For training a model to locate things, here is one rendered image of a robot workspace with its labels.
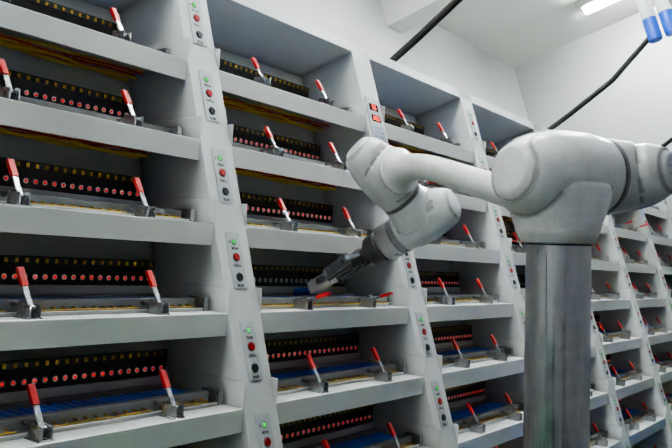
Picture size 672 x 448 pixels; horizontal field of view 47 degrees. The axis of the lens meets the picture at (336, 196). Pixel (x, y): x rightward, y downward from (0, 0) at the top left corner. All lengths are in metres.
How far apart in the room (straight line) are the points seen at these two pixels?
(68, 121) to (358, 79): 1.08
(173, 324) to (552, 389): 0.69
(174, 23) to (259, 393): 0.84
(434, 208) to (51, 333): 0.85
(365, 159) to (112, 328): 0.64
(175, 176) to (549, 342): 0.89
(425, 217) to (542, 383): 0.60
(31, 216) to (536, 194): 0.81
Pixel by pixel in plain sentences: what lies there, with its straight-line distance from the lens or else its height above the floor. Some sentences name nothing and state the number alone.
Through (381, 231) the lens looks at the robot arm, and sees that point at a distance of 1.80.
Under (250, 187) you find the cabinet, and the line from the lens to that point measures 2.07.
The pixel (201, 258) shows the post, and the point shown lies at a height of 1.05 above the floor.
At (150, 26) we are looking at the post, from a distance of 1.89.
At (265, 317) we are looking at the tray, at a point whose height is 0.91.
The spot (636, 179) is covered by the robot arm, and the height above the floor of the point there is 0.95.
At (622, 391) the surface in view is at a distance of 3.61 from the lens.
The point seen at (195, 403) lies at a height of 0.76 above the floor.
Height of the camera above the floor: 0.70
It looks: 15 degrees up
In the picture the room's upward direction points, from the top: 12 degrees counter-clockwise
